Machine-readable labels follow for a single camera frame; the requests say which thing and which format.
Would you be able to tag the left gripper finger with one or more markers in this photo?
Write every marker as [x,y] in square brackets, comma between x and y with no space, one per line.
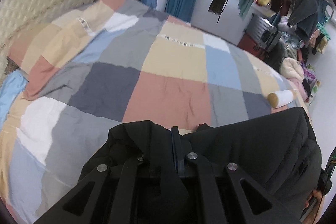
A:
[176,145]

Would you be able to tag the black puffer jacket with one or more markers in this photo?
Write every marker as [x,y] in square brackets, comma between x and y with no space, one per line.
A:
[258,171]

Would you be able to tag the patchwork pastel bed quilt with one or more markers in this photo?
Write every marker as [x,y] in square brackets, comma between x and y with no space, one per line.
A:
[116,61]

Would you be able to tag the white roll cardboard tube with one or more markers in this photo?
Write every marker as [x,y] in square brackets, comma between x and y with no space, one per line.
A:
[280,98]

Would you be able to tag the cream fluffy blanket pile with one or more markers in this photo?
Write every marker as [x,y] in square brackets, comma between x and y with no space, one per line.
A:
[292,69]

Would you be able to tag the grey suitcase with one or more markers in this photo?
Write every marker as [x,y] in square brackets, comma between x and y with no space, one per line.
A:
[264,34]

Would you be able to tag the dark grey hanging coat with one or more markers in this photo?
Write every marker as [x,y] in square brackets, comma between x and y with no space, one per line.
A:
[304,16]

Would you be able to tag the teal clip hanger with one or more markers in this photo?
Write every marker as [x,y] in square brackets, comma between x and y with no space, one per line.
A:
[325,16]

